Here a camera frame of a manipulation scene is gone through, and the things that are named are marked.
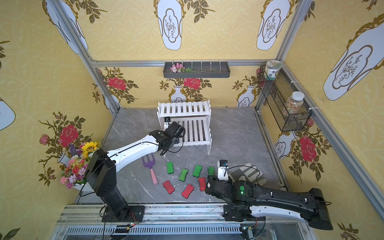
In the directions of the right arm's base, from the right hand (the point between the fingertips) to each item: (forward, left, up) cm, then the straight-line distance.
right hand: (211, 177), depth 77 cm
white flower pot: (-8, +62, 0) cm, 63 cm away
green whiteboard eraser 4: (+7, 0, -8) cm, 11 cm away
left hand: (+23, +26, +5) cm, 35 cm away
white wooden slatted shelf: (+35, +10, +6) cm, 37 cm away
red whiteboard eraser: (-3, +23, -8) cm, 25 cm away
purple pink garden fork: (+9, +37, -9) cm, 39 cm away
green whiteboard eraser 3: (+6, +8, -9) cm, 13 cm away
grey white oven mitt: (+6, -22, -8) cm, 24 cm away
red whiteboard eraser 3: (0, +5, -9) cm, 10 cm away
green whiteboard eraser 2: (+4, +16, -7) cm, 18 cm away
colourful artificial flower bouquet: (-3, +66, +8) cm, 66 cm away
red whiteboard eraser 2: (-5, +13, -9) cm, 16 cm away
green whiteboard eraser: (+8, +24, -9) cm, 27 cm away
